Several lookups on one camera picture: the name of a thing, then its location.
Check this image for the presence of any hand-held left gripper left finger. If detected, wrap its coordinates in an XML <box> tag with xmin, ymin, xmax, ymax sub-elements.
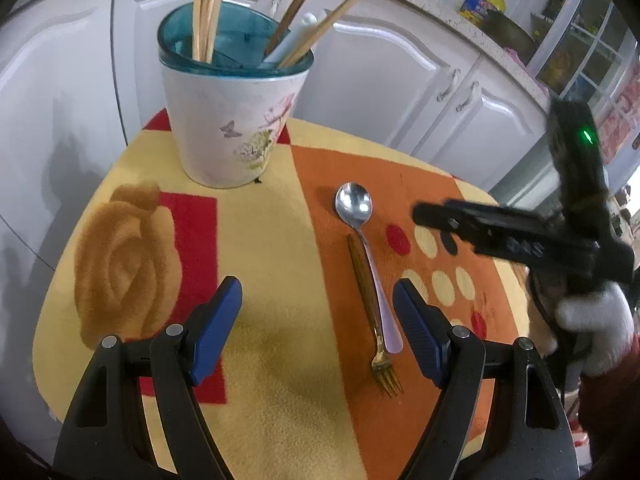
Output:
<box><xmin>52</xmin><ymin>276</ymin><xmax>243</xmax><ymax>480</ymax></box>

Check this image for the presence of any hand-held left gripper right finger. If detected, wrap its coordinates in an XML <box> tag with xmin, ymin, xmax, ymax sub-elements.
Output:
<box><xmin>394</xmin><ymin>277</ymin><xmax>581</xmax><ymax>480</ymax></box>

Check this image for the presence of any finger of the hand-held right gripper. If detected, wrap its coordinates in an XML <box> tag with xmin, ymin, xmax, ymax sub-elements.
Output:
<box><xmin>440</xmin><ymin>230</ymin><xmax>503</xmax><ymax>257</ymax></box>
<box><xmin>412</xmin><ymin>200</ymin><xmax>506</xmax><ymax>231</ymax></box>

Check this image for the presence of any gold fork with brown handle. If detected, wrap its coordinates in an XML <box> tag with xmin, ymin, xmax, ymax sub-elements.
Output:
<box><xmin>346</xmin><ymin>234</ymin><xmax>404</xmax><ymax>400</ymax></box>

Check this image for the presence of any metal spoon with pink handle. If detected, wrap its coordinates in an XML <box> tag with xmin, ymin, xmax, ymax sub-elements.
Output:
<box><xmin>334</xmin><ymin>181</ymin><xmax>404</xmax><ymax>353</ymax></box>

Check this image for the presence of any white floral utensil holder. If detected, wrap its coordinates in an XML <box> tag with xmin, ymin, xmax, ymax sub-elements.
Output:
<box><xmin>157</xmin><ymin>1</ymin><xmax>316</xmax><ymax>189</ymax></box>

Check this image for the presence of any tan wooden chopstick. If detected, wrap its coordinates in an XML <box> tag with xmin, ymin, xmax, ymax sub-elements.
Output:
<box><xmin>277</xmin><ymin>0</ymin><xmax>396</xmax><ymax>69</ymax></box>

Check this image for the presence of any white ceramic spoon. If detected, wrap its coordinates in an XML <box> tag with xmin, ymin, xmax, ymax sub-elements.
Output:
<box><xmin>263</xmin><ymin>12</ymin><xmax>318</xmax><ymax>64</ymax></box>

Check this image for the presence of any dark brown wooden chopstick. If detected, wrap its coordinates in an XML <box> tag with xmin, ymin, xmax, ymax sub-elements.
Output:
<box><xmin>263</xmin><ymin>0</ymin><xmax>331</xmax><ymax>57</ymax></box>

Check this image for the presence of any person's right forearm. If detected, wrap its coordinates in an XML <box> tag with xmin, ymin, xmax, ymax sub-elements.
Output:
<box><xmin>580</xmin><ymin>335</ymin><xmax>640</xmax><ymax>441</ymax></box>

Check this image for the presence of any person's right hand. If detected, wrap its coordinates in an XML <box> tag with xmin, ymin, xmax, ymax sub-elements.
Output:
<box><xmin>557</xmin><ymin>282</ymin><xmax>635</xmax><ymax>378</ymax></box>

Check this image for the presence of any yellow orange patterned mat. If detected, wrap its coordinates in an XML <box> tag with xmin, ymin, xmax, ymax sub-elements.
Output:
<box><xmin>32</xmin><ymin>107</ymin><xmax>531</xmax><ymax>480</ymax></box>

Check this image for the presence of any pink dish cloth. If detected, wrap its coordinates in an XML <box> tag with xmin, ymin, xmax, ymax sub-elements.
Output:
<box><xmin>502</xmin><ymin>47</ymin><xmax>551</xmax><ymax>96</ymax></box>

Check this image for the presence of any dark empty wok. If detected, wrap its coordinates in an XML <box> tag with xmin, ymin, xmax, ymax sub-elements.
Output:
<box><xmin>482</xmin><ymin>7</ymin><xmax>538</xmax><ymax>61</ymax></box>

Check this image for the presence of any glass door cabinet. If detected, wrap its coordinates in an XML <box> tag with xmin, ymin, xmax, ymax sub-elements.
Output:
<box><xmin>527</xmin><ymin>0</ymin><xmax>640</xmax><ymax>111</ymax></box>

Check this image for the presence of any yellow cooking oil bottle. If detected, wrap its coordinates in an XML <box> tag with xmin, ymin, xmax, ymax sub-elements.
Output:
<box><xmin>459</xmin><ymin>0</ymin><xmax>507</xmax><ymax>28</ymax></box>

